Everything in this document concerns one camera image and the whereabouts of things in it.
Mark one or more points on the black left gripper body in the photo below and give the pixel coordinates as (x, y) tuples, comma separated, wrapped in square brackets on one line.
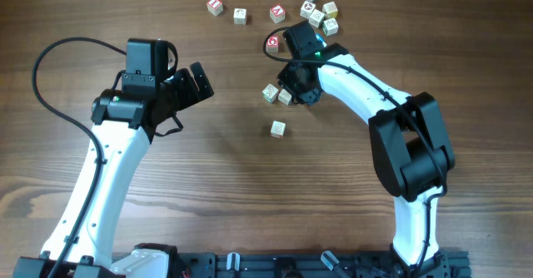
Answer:
[(193, 86)]

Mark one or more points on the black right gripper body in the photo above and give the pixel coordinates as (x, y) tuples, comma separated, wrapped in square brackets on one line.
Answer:
[(292, 77)]

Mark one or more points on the blue H wooden block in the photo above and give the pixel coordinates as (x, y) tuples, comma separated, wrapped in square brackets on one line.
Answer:
[(284, 97)]

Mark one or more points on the green Z wooden block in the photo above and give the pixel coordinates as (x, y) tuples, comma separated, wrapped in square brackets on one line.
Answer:
[(270, 93)]

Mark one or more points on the wooden block red side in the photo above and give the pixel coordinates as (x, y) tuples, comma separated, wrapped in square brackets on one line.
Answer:
[(278, 129)]

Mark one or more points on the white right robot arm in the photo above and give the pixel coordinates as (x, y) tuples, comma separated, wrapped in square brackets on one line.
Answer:
[(410, 148)]

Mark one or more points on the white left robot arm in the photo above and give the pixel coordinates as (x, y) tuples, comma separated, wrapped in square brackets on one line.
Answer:
[(124, 125)]

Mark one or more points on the light blue P block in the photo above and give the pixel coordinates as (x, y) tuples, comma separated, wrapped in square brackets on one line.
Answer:
[(321, 40)]

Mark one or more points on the red O letter block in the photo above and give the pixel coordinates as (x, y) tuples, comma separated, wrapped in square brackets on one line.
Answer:
[(272, 44)]

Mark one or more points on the wooden block number 8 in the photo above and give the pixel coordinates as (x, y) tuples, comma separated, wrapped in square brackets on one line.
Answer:
[(330, 26)]

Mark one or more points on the wooden block green side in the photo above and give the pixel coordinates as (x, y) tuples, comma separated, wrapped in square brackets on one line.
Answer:
[(316, 18)]

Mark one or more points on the red A letter block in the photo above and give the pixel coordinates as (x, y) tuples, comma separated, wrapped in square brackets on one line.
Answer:
[(277, 13)]

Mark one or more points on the wooden block ladybug picture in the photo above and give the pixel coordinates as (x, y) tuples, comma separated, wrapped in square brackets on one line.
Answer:
[(307, 9)]

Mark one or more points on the yellow-sided wooden block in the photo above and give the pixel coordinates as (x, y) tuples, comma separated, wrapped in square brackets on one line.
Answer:
[(330, 10)]

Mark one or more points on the wooden block number 2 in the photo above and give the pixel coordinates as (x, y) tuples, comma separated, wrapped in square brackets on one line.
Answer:
[(240, 16)]

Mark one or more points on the red I letter block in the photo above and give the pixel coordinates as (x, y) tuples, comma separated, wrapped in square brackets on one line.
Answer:
[(215, 7)]

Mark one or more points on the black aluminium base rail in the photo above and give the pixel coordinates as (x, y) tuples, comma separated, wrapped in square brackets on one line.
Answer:
[(327, 264)]

